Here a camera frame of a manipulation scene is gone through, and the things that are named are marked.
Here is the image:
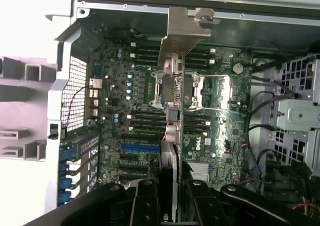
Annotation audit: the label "black and gray PC case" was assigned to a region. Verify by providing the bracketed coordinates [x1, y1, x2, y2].
[44, 0, 320, 226]

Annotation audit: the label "black power connector bundle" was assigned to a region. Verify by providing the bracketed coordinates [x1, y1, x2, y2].
[267, 160, 314, 187]

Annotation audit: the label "silver chipset heat sink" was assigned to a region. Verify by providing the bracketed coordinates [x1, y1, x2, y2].
[186, 160, 210, 181]

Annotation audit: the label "gray 3D-printed parts rack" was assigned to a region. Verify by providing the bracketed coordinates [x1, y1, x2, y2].
[0, 55, 58, 162]

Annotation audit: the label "red and yellow wires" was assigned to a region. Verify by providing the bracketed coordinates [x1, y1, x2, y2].
[291, 195, 320, 216]

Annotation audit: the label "metal socket cover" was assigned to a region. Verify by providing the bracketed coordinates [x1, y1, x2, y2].
[184, 72, 236, 111]

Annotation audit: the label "blue expansion slot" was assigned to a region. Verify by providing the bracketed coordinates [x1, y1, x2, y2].
[120, 142, 161, 152]

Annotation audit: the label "silver coin battery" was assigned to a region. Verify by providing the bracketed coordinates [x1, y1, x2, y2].
[232, 61, 245, 75]

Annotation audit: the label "black round cable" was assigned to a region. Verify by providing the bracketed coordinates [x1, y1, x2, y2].
[245, 90, 277, 173]

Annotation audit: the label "black flat cable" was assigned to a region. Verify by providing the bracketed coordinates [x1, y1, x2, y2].
[251, 58, 285, 75]

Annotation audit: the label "thin purple wire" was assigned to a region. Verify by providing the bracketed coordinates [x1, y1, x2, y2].
[62, 84, 94, 131]

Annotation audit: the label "green Dell motherboard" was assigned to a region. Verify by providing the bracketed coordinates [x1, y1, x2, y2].
[86, 37, 253, 187]

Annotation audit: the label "metal CPU socket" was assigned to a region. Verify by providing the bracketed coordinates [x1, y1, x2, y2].
[149, 69, 205, 111]

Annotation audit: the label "perforated metal drive cage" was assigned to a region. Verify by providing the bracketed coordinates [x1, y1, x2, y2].
[273, 52, 320, 167]

